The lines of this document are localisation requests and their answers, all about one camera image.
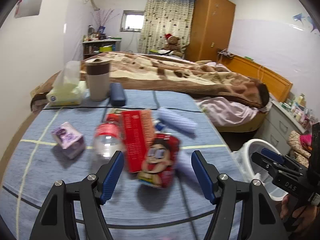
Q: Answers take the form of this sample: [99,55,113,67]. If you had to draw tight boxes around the pink bed sheet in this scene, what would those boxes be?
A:
[195,97,271,127]

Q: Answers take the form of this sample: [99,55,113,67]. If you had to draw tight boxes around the window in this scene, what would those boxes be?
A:
[120,10,144,32]

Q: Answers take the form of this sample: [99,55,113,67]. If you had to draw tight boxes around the silver wall poster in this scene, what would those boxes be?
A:
[14,0,42,18]

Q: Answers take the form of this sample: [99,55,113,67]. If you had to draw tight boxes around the person right hand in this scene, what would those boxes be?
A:
[289,205,319,239]

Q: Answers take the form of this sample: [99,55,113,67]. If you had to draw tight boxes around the heart pattern curtain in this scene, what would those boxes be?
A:
[138,0,195,54]

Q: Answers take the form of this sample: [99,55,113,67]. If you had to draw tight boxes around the purple drink carton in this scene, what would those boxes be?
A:
[52,122,86,160]

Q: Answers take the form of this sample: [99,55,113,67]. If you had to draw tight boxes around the teddy bear santa hat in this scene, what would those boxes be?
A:
[163,34,183,58]

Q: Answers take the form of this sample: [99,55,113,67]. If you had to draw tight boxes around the dark blue glasses case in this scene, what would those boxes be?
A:
[110,82,126,107]

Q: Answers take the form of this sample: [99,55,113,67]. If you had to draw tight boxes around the yellow tissue pack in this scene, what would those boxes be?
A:
[46,61,87,106]

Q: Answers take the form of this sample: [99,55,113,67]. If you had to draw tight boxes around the floral padded jacket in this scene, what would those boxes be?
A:
[287,131,311,167]

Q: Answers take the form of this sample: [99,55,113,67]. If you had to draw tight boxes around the brown white tumbler cup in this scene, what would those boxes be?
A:
[85,57,111,101]

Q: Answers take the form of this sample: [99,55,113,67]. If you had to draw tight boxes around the purple branch vase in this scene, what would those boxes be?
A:
[91,9,119,34]

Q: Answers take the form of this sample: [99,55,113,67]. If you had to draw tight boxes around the grey drawer nightstand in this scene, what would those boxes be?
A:
[254,101,306,155]

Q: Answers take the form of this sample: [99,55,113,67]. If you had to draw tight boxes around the small shelf desk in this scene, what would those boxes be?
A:
[82,38,121,60]

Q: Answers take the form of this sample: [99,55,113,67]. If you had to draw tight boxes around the red cartoon drink can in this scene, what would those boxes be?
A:
[137,133,180,189]

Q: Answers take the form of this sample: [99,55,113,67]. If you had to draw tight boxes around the blue plaid table cloth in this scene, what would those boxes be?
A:
[1,90,243,239]

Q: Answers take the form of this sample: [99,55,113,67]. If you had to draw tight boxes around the wooden headboard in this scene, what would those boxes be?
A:
[220,55,293,102]

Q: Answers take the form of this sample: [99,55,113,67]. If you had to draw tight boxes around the green white small box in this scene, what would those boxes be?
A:
[108,108,126,115]

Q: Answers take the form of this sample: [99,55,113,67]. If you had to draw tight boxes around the brown paw print blanket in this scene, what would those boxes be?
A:
[31,51,270,111]

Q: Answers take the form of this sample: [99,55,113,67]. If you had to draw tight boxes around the white round trash bin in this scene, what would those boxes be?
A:
[231,138,290,202]

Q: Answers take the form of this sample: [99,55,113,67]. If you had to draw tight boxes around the wooden wardrobe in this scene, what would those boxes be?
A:
[185,0,235,62]

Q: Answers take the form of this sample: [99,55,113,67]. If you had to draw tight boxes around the lavender striped roll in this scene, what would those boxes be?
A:
[176,150,199,185]
[157,107,197,133]

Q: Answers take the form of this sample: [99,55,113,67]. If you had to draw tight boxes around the clear plastic bottle red label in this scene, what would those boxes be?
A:
[93,114,125,160]

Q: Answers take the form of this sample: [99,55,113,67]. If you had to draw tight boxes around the red medicine box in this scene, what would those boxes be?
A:
[121,109,155,173]

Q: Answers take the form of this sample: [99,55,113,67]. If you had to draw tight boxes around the pink striped cloth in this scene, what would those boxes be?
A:
[300,134,312,153]

